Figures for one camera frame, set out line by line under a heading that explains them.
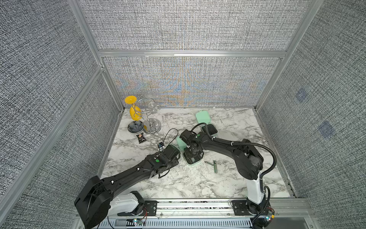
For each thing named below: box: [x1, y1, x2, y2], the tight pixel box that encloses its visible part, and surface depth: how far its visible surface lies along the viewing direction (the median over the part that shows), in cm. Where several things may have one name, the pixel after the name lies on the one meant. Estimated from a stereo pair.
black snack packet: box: [135, 132, 147, 144], surface depth 102 cm
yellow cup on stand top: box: [124, 95, 137, 105], surface depth 92 cm
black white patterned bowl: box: [127, 120, 144, 134], surface depth 106 cm
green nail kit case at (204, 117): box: [195, 109, 218, 136], surface depth 112 cm
